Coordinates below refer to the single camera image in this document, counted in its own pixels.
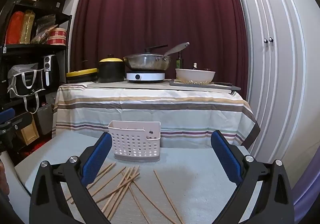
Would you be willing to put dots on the white wardrobe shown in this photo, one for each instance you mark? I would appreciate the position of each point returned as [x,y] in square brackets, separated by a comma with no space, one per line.
[275,84]

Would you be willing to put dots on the black air fryer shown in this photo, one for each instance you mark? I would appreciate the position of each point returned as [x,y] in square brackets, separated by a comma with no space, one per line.
[48,66]

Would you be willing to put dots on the pile of wooden chopsticks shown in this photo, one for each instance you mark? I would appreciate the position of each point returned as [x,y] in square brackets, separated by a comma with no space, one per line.
[125,184]

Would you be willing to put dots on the flat yellow-lidded black pan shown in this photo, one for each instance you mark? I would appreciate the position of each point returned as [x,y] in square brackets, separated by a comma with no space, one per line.
[82,76]

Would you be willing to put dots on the black tote bag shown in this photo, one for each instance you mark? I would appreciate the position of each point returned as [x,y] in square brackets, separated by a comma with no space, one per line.
[25,84]

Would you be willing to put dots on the maroon curtain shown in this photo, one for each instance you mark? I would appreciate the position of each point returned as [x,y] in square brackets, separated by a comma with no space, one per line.
[162,14]

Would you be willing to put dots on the green oil bottle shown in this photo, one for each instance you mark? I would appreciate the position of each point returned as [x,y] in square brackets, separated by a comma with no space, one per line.
[178,63]

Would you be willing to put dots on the gold mesh bag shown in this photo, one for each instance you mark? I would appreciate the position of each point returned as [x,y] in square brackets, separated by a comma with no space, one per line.
[28,26]

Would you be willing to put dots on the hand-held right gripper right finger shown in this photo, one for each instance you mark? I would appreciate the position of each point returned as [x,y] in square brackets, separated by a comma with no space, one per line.
[226,159]

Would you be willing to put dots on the beige table mat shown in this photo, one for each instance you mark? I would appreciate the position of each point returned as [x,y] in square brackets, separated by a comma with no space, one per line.
[150,86]

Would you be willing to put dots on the plastic snack packets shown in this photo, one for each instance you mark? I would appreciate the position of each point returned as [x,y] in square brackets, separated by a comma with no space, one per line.
[43,29]

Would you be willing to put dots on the pale grey table mat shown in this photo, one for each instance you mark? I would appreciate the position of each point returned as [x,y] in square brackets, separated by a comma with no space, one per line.
[195,179]

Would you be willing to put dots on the black shelf rack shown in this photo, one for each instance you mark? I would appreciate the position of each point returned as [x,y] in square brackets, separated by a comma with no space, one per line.
[32,48]

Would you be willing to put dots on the white bowl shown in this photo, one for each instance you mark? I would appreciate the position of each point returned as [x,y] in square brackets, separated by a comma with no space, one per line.
[195,75]

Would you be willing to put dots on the red fabric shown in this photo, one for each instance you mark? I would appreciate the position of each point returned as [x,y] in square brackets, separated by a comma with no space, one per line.
[30,150]

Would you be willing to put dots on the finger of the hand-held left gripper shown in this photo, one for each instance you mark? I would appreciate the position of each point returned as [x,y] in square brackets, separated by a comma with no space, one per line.
[6,115]

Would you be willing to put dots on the red mesh bag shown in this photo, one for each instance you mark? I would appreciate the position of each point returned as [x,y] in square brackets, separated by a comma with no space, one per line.
[14,28]

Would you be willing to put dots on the dark grey cutting board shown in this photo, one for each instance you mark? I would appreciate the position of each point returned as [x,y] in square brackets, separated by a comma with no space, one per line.
[225,87]

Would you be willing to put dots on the striped tablecloth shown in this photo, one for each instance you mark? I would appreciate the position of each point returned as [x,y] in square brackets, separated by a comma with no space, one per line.
[150,109]

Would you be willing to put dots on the white induction cooker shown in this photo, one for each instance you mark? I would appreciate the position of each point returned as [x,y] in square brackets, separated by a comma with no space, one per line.
[145,77]

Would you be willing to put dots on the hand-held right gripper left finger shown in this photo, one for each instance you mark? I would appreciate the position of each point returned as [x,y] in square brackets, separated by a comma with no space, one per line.
[98,160]

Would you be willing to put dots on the red striped round tin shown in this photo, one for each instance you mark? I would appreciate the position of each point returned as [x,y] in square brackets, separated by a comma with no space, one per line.
[57,36]

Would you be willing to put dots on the wooden box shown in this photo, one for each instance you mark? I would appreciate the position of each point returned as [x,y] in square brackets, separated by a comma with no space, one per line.
[28,131]

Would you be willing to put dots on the dark bottle with gold top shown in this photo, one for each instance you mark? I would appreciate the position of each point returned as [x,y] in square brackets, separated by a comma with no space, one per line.
[195,65]

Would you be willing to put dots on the black pot with yellow lid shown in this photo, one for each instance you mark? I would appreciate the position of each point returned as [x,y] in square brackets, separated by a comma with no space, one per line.
[110,74]

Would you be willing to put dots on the steel frying pan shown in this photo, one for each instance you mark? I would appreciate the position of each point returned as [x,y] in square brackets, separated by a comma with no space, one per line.
[147,63]

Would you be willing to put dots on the white perforated plastic basket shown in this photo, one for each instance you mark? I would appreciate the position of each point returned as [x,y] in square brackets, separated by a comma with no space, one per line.
[130,141]

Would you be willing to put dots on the dark grey bin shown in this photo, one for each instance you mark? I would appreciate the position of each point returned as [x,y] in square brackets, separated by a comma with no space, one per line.
[44,119]

